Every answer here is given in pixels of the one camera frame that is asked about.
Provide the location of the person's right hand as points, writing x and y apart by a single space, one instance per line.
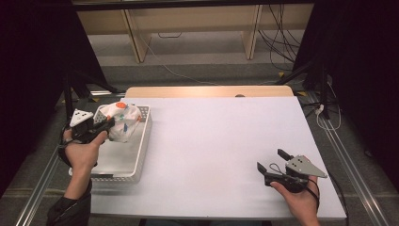
302 203

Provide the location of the white perforated plastic basket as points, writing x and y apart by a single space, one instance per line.
125 157

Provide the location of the person's left hand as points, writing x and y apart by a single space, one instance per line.
81 155

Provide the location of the white cloth with coloured spots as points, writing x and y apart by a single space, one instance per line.
122 121

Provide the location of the black curtain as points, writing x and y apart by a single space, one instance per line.
31 78
367 78

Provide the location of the aluminium floor rail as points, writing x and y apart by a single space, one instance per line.
354 175
44 179

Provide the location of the light wooden shelf frame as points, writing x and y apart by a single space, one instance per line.
194 19

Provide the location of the light wooden table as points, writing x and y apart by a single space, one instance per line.
204 91

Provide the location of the black tripod stand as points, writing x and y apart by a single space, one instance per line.
323 91
68 94

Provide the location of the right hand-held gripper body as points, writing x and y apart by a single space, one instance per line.
302 167

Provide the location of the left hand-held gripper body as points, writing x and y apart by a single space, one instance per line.
81 117

